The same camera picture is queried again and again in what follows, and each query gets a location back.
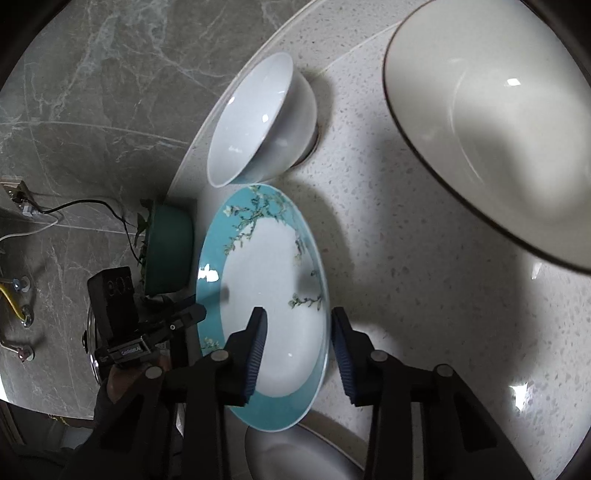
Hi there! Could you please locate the black power cable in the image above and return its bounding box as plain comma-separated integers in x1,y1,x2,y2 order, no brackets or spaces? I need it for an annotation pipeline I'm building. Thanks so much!
28,198,145,267

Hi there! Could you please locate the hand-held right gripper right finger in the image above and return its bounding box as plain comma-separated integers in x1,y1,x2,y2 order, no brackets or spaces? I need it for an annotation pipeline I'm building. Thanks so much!
331,306,537,480

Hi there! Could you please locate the yellow hose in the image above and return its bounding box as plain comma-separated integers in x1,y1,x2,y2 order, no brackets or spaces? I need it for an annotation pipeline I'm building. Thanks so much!
0,281,28,325

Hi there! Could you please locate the white cable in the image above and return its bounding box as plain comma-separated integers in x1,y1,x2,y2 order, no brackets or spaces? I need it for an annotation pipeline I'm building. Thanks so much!
0,216,59,243

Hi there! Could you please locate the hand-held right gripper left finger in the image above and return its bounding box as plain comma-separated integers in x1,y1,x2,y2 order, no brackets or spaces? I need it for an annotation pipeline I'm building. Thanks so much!
139,306,269,480

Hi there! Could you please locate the teal floral plate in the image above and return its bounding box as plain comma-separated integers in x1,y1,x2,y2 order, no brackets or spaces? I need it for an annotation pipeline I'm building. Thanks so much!
196,184,331,433

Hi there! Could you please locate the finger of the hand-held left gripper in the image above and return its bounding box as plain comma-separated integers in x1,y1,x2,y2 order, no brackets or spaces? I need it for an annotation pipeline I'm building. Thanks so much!
139,302,208,346
143,295,197,325

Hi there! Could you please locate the large white bowl dark rim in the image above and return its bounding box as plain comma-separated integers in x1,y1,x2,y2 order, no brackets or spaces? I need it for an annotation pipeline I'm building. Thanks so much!
383,0,591,274

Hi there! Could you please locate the small white bowl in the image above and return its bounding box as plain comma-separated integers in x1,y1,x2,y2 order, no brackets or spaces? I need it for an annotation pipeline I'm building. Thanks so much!
206,52,319,188

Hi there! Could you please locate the teal plant pot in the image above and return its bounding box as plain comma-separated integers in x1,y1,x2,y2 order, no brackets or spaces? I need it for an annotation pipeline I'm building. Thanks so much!
143,201,195,296

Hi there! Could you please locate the wall socket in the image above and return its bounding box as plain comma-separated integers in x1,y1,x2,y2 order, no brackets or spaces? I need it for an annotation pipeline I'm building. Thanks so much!
0,176,29,205

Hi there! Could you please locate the person's left hand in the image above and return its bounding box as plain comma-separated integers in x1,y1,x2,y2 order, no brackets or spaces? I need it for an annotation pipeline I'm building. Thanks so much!
104,362,158,403

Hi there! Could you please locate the metal pipe valve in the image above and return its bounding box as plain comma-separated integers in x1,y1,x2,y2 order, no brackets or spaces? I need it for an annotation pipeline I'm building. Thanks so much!
0,339,36,363

